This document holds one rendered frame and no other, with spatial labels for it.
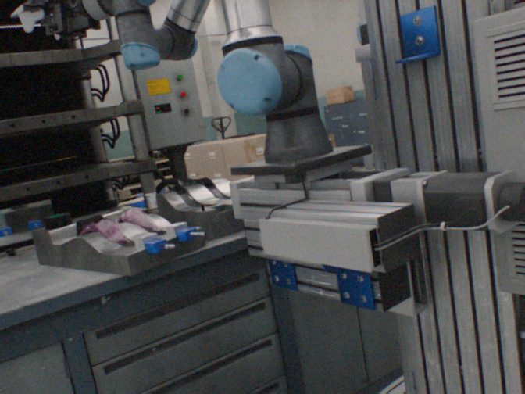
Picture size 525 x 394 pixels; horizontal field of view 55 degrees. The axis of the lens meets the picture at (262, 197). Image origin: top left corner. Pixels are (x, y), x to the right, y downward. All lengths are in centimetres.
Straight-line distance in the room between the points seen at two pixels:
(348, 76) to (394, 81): 836
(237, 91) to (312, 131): 20
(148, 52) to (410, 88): 54
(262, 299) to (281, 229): 76
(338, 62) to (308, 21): 105
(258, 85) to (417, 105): 32
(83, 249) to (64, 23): 61
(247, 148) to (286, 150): 443
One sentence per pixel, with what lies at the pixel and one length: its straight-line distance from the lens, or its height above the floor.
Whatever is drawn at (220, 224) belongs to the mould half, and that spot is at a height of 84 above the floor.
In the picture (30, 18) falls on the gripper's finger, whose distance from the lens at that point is 130.
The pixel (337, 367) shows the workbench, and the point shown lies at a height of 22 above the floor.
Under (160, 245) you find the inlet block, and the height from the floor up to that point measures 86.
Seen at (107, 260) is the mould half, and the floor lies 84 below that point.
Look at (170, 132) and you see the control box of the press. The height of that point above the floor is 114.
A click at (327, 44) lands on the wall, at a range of 972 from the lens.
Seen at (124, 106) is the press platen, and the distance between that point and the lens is 221.
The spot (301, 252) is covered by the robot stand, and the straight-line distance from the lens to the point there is 88.
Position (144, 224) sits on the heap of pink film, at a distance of 153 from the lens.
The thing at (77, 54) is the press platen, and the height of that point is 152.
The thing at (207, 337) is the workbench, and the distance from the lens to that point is 158.
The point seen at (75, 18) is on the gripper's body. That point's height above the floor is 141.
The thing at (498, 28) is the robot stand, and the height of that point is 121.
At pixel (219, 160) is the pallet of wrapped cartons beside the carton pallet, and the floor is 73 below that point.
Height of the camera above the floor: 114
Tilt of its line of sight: 9 degrees down
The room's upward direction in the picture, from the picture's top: 10 degrees counter-clockwise
